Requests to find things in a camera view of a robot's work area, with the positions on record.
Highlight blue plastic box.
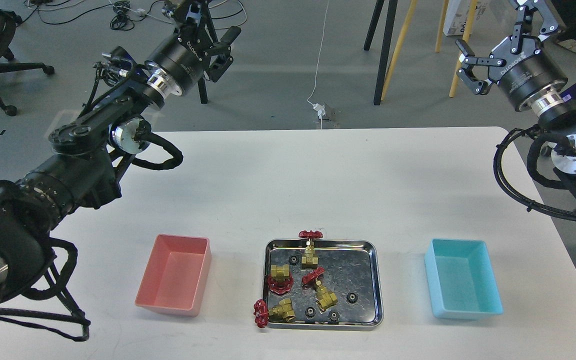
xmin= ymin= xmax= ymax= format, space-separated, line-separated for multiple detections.
xmin=424 ymin=238 xmax=505 ymax=321

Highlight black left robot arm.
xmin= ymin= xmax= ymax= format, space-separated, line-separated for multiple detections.
xmin=0 ymin=0 xmax=242 ymax=342

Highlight brass valve red handle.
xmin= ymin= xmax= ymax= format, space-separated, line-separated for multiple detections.
xmin=298 ymin=230 xmax=323 ymax=269
xmin=301 ymin=266 xmax=339 ymax=312
xmin=253 ymin=298 xmax=297 ymax=328
xmin=266 ymin=264 xmax=294 ymax=296

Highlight brass valve top red handle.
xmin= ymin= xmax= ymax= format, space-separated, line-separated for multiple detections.
xmin=298 ymin=230 xmax=323 ymax=269

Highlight white cardboard box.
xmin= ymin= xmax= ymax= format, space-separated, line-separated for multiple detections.
xmin=442 ymin=0 xmax=491 ymax=36

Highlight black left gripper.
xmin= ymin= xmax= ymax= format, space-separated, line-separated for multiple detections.
xmin=154 ymin=0 xmax=242 ymax=94

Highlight yellow wooden leg middle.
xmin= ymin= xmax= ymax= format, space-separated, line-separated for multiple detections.
xmin=434 ymin=0 xmax=450 ymax=54

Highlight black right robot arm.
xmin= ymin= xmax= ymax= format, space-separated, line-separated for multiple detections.
xmin=455 ymin=0 xmax=576 ymax=222

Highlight black floor cables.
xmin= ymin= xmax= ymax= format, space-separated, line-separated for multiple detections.
xmin=20 ymin=0 xmax=248 ymax=32

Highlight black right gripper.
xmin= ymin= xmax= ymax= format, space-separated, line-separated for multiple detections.
xmin=455 ymin=0 xmax=568 ymax=112

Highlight white power cable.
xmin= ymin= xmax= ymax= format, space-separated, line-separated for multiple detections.
xmin=306 ymin=0 xmax=331 ymax=107

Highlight pink plastic box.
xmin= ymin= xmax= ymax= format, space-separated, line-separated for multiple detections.
xmin=134 ymin=234 xmax=211 ymax=317

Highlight small black gear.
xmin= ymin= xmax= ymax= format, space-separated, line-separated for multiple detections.
xmin=345 ymin=292 xmax=358 ymax=305
xmin=288 ymin=255 xmax=300 ymax=266
xmin=304 ymin=306 xmax=317 ymax=319
xmin=327 ymin=310 xmax=339 ymax=325

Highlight yellow wooden leg left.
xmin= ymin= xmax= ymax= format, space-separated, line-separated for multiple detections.
xmin=381 ymin=0 xmax=418 ymax=100

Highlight white plug adapter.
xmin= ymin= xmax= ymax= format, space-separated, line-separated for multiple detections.
xmin=311 ymin=103 xmax=329 ymax=121

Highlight black easel leg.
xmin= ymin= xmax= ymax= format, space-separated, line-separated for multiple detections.
xmin=363 ymin=0 xmax=398 ymax=106

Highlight brass valve bottom red handle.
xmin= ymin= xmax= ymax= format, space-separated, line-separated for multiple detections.
xmin=253 ymin=298 xmax=297 ymax=328

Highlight shiny metal tray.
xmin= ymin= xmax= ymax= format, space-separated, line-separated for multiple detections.
xmin=261 ymin=238 xmax=383 ymax=331

